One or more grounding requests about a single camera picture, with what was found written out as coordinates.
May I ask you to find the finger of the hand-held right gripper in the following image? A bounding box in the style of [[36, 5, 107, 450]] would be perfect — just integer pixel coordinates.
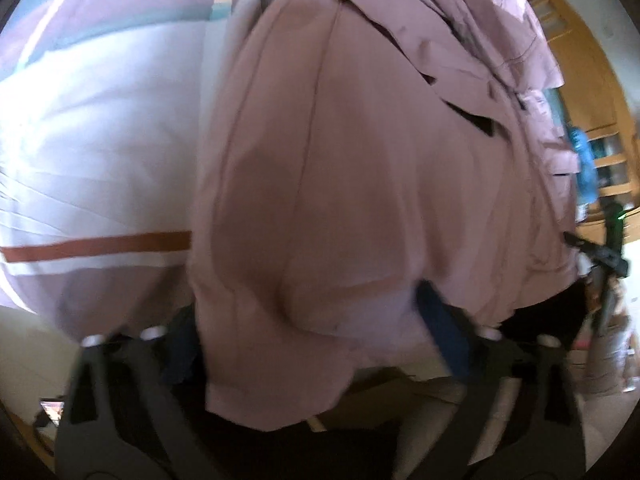
[[564, 231, 607, 262]]

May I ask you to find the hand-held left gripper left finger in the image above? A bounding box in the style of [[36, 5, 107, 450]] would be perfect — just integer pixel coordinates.
[[54, 305, 207, 480]]

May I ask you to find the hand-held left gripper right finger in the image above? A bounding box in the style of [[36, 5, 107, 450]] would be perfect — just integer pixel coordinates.
[[415, 280, 587, 480]]

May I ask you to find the pink jacket with black stripe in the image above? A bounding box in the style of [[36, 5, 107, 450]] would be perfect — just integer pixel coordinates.
[[187, 0, 588, 433]]

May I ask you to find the wooden shelf unit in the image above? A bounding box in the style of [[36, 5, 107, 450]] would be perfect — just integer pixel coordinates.
[[517, 0, 640, 223]]

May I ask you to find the striped bed sheet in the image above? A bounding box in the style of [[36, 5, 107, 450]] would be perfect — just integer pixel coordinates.
[[0, 0, 283, 343]]

